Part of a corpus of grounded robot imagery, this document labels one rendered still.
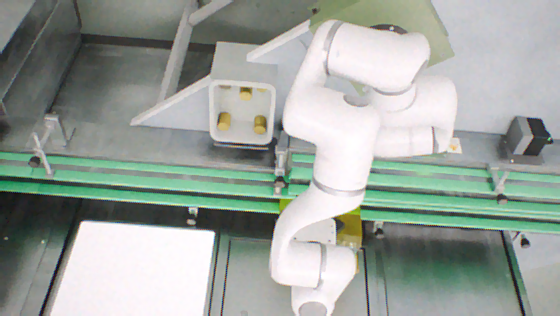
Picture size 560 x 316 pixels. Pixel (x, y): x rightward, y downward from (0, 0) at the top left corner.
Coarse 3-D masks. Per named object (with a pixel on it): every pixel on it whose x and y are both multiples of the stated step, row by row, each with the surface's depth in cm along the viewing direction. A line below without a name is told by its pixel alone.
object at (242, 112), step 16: (224, 80) 131; (224, 96) 144; (256, 96) 144; (272, 96) 134; (240, 112) 148; (256, 112) 148; (272, 112) 138; (240, 128) 149; (272, 128) 143; (256, 144) 148
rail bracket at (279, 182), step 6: (276, 150) 142; (282, 150) 141; (276, 156) 142; (282, 156) 133; (276, 162) 138; (282, 162) 135; (276, 168) 136; (282, 168) 136; (276, 174) 138; (282, 174) 136; (276, 180) 134; (282, 180) 134; (276, 186) 135; (282, 186) 135; (276, 192) 145
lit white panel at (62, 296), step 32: (96, 224) 153; (96, 256) 146; (128, 256) 147; (160, 256) 148; (192, 256) 149; (64, 288) 139; (96, 288) 140; (128, 288) 141; (160, 288) 142; (192, 288) 143
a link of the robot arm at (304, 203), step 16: (304, 192) 82; (320, 192) 77; (336, 192) 75; (352, 192) 76; (288, 208) 82; (304, 208) 79; (320, 208) 77; (336, 208) 77; (352, 208) 78; (288, 224) 80; (304, 224) 78; (272, 240) 84; (288, 240) 80; (272, 256) 84; (288, 256) 83; (304, 256) 83; (320, 256) 84; (272, 272) 84; (288, 272) 83; (304, 272) 83; (320, 272) 83
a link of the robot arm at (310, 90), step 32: (320, 32) 77; (320, 64) 77; (288, 96) 76; (320, 96) 73; (352, 96) 74; (288, 128) 76; (320, 128) 73; (352, 128) 71; (320, 160) 75; (352, 160) 73
